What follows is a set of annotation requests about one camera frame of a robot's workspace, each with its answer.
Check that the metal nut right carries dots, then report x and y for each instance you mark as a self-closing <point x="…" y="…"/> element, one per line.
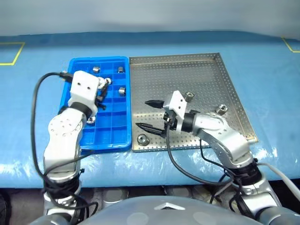
<point x="222" y="109"/>

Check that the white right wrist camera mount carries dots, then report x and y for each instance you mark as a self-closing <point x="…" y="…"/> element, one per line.
<point x="177" y="104"/>

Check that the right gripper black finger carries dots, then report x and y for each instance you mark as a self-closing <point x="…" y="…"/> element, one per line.
<point x="155" y="103"/>
<point x="150" y="129"/>

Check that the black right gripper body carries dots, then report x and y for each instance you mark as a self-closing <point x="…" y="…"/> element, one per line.
<point x="170" y="120"/>

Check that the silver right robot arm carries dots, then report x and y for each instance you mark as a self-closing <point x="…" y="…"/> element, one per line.
<point x="225" y="138"/>

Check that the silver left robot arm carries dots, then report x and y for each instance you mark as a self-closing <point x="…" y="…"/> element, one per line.
<point x="63" y="140"/>

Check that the blue plastic table cover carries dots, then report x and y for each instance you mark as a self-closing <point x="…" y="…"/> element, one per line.
<point x="35" y="54"/>

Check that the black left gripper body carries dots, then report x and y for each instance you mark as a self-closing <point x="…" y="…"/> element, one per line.
<point x="100" y="103"/>

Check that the blue plastic compartment tray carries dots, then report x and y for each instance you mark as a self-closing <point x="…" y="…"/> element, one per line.
<point x="117" y="126"/>

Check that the grey robot torso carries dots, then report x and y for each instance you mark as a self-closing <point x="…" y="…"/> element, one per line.
<point x="150" y="212"/>

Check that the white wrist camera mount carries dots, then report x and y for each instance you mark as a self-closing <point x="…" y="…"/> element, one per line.
<point x="84" y="90"/>
<point x="177" y="104"/>

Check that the perforated steel tray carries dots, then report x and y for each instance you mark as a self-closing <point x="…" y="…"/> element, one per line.
<point x="178" y="75"/>

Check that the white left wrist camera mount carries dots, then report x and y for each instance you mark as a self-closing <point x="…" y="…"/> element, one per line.
<point x="84" y="90"/>

